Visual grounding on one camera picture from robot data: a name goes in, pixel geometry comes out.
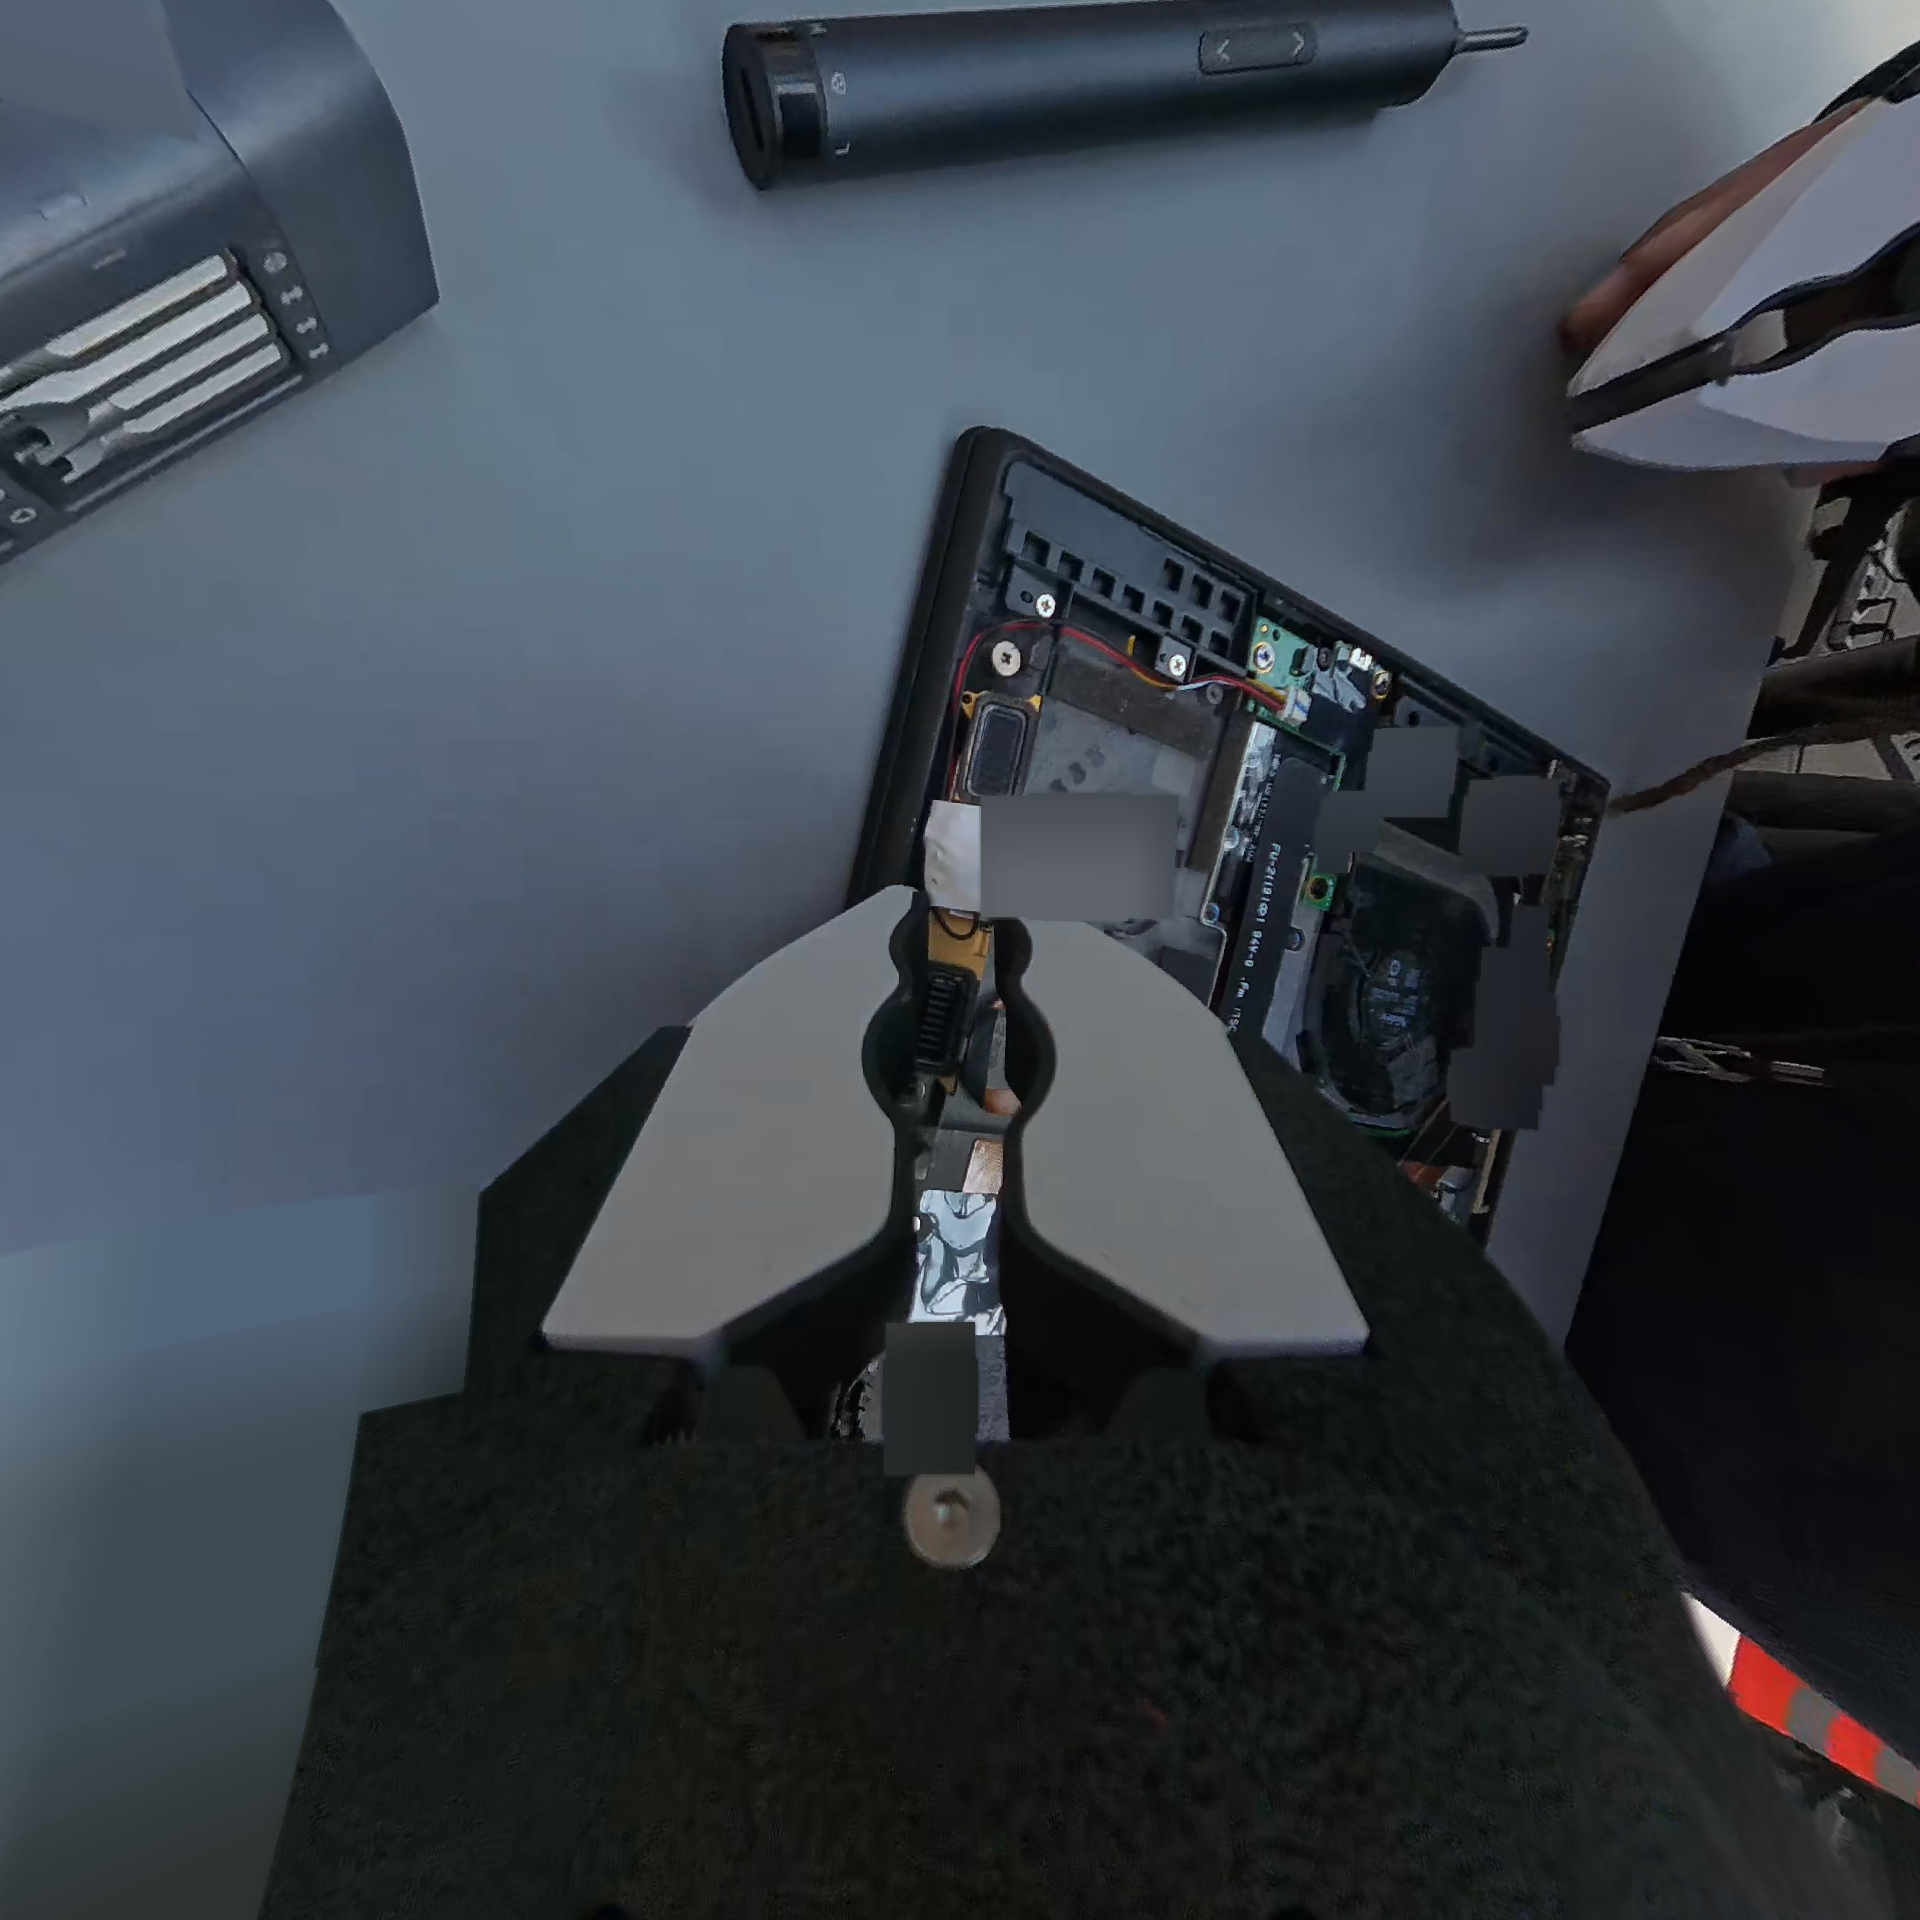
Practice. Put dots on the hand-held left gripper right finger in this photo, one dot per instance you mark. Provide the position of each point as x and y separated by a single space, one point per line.
1172 1170

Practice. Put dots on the dark grey electric screwdriver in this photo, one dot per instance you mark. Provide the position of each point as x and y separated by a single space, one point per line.
1050 90

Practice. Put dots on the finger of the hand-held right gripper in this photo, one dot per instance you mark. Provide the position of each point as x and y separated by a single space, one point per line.
1829 225
1799 420

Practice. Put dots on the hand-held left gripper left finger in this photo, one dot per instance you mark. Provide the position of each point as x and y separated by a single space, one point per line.
735 1170

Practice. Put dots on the person's right hand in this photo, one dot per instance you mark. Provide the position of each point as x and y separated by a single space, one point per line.
1613 284

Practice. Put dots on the dark grey bit tray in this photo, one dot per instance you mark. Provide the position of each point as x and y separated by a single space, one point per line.
300 195

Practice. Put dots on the black laptop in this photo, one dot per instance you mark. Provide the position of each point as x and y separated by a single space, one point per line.
1109 704

